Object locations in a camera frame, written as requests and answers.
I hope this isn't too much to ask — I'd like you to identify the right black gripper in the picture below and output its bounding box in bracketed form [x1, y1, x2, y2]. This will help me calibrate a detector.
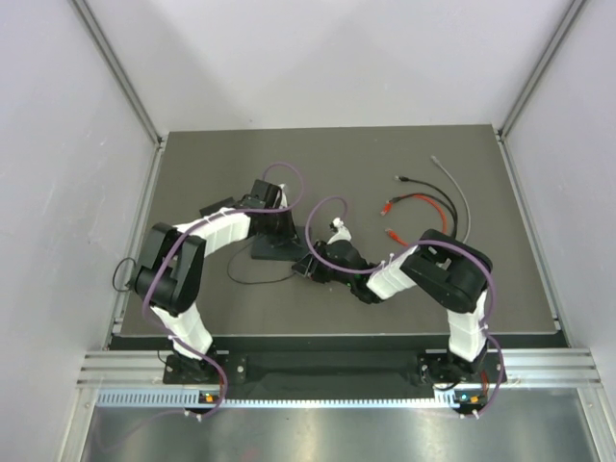
[293, 240, 355, 287]

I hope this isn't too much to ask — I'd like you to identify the red ethernet cable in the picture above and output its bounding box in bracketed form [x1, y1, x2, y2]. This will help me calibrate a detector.
[380, 192, 449, 246]

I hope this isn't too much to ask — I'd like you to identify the black ethernet cable short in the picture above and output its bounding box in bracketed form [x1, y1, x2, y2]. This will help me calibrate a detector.
[381, 192, 458, 238]

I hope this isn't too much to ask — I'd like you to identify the black ethernet cable long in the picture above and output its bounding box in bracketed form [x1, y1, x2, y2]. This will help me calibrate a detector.
[394, 175, 459, 238]

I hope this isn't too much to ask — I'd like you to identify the grey ethernet cable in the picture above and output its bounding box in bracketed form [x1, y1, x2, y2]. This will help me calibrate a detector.
[429, 154, 472, 242]

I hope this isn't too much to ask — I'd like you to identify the black network switch box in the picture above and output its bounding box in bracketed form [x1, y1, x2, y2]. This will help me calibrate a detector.
[250, 226, 309, 262]

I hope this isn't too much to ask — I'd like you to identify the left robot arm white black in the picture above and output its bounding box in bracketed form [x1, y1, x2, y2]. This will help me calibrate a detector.
[128, 204, 295, 382]

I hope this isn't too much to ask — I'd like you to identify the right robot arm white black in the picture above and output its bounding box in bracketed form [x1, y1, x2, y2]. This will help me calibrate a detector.
[292, 229, 496, 381]

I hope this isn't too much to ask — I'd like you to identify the black power adapter brick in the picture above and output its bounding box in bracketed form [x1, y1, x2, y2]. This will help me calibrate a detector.
[199, 196, 236, 218]

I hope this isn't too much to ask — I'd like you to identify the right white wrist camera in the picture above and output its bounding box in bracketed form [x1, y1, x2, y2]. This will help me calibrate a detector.
[327, 218, 352, 244]

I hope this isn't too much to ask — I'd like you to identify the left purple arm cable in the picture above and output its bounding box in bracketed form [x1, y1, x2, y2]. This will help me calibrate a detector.
[141, 162, 309, 418]

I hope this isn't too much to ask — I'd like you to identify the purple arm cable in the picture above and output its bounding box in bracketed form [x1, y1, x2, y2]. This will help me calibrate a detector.
[305, 195, 506, 418]
[141, 162, 309, 418]

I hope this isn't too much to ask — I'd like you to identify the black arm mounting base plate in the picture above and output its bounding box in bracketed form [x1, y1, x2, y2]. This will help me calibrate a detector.
[163, 334, 506, 400]

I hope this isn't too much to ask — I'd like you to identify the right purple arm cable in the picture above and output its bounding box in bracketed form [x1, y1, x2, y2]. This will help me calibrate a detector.
[305, 195, 506, 418]

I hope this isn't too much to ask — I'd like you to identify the right aluminium frame post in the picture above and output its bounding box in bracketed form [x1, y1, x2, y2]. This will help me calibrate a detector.
[495, 0, 588, 142]

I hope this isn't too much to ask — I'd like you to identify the aluminium frame post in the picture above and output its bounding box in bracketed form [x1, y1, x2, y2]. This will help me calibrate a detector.
[495, 0, 588, 142]
[67, 0, 164, 146]

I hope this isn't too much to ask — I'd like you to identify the slotted grey cable duct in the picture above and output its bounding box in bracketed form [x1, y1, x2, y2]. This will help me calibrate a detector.
[96, 389, 480, 410]

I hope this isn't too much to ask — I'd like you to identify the aluminium front rail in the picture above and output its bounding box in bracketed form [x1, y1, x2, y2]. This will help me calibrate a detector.
[77, 348, 601, 388]

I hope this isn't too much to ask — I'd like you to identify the left aluminium frame post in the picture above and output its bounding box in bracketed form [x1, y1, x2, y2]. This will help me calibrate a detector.
[67, 0, 164, 146]

